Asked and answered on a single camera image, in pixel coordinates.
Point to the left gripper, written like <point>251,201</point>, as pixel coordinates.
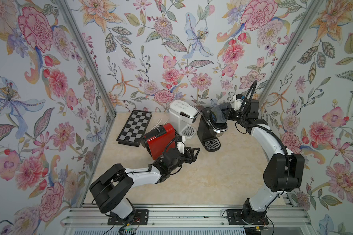
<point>192,157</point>

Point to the grey cleaning cloth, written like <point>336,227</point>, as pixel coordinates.
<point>220,113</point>

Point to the black coffee machine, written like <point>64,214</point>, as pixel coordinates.
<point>209,132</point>

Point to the red coffee machine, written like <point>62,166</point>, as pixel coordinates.
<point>159,140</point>

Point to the white coffee machine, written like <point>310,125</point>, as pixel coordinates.
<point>182,116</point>

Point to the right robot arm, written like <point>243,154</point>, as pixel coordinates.
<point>284,170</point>

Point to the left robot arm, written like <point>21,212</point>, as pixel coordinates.
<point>110,189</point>

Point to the black white chessboard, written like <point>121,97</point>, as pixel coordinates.
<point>134,128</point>

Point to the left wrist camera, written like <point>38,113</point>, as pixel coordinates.
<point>181,147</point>

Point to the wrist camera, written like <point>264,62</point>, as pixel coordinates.
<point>238,102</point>
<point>181,147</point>

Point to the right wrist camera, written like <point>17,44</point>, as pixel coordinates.
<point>238,102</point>

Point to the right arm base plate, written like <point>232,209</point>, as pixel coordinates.
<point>252,218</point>

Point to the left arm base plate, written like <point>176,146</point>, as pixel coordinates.
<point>137,217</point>

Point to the aluminium rail frame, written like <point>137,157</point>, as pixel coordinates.
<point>187,220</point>

